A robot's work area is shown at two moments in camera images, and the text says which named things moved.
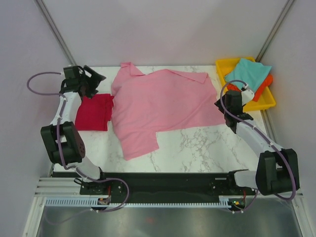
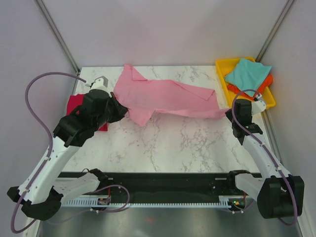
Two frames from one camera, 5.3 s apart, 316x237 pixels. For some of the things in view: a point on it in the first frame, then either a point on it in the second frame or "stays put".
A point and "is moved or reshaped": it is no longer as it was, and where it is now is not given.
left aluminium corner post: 43,8 stays put
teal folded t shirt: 253,73 stays put
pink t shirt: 142,105 is moved or reshaped
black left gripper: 96,80 → 121,110
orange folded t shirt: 266,83 stays put
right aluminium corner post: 274,31 stays put
